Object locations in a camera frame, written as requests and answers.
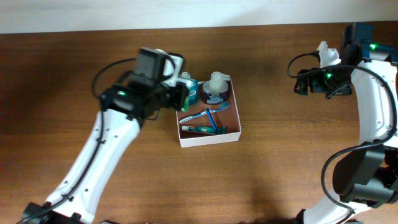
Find teal mouthwash bottle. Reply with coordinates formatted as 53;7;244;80
180;72;199;106

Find purple foam soap bottle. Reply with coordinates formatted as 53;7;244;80
203;72;230;105

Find blue disposable razor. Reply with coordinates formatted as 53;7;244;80
206;108;226;135

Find blue white toothbrush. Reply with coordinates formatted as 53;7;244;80
178;102;231;123

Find white teal toothpaste tube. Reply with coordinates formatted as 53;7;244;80
181;126;226;135

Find green white soap packet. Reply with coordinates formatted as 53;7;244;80
181;98;190;113

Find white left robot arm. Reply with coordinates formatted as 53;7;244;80
20;47;188;223

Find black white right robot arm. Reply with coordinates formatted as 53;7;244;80
294;22;397;224

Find white cardboard box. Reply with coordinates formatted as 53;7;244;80
176;80;242;147

